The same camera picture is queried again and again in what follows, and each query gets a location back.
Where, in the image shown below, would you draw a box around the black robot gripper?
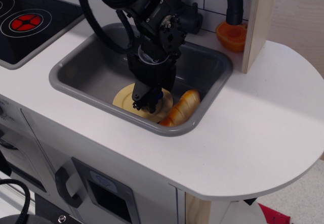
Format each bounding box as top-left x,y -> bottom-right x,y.
127,54 -> 176,113

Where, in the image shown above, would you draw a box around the orange toy half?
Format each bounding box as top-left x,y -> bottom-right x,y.
216,21 -> 248,52

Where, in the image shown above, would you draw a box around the black braided cable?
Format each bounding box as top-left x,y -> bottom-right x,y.
0,178 -> 31,224

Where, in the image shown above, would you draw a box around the blue toy blueberries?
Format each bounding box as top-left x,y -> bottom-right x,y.
156,91 -> 164,102

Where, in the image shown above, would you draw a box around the yellow toy plate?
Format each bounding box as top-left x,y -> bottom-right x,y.
113,83 -> 173,123

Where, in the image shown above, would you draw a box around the wooden upright post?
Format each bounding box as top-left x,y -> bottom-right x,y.
241,0 -> 275,74

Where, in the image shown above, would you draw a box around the grey plastic sink basin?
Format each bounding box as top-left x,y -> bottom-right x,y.
49,35 -> 233,137

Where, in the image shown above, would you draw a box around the black oven door handle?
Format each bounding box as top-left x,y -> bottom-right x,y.
55,167 -> 82,208

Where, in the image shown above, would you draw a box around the toy bread loaf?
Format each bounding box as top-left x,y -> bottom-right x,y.
159,89 -> 200,127

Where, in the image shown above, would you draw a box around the dark grey toy faucet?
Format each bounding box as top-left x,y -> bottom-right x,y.
169,0 -> 244,34

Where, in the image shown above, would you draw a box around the black toy stove top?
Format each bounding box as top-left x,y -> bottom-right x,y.
1,0 -> 84,70

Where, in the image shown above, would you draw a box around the red cloth on floor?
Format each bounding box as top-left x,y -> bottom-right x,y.
259,204 -> 291,224

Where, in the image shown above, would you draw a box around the grey dishwasher door panel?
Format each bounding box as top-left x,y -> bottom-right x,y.
72,157 -> 141,223

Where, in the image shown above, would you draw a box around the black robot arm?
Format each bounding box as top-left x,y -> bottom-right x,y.
79,0 -> 186,113

